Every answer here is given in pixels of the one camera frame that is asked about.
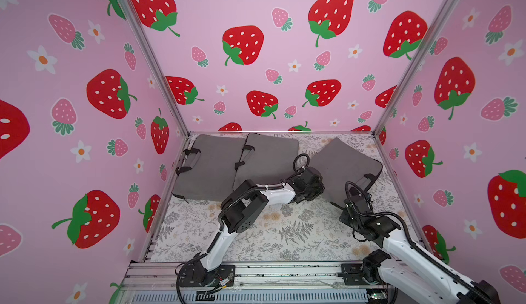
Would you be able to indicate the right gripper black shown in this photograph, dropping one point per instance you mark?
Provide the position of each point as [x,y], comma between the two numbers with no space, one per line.
[351,212]

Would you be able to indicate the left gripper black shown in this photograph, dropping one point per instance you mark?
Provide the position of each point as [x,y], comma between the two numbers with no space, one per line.
[320,187]

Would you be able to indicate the grey laptop bag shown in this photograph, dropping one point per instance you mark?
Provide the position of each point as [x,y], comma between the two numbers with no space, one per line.
[265,159]
[339,163]
[208,171]

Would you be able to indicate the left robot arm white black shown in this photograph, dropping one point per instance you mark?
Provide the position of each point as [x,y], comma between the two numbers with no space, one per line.
[238,213]

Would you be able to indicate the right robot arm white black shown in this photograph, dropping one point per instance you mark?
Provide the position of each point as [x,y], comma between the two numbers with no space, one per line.
[403,263]

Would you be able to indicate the floral patterned table mat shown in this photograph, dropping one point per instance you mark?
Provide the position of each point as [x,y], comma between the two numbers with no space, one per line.
[309,231]

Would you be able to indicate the white ribbed vent strip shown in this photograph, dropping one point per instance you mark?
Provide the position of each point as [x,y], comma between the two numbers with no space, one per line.
[279,296]

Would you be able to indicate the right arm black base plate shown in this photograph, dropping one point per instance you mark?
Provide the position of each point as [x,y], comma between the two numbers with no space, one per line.
[358,275]

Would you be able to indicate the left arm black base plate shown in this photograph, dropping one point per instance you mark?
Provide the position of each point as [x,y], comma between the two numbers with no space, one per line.
[194,275]

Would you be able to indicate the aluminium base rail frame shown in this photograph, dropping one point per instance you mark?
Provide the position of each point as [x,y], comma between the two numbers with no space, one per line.
[155,282]

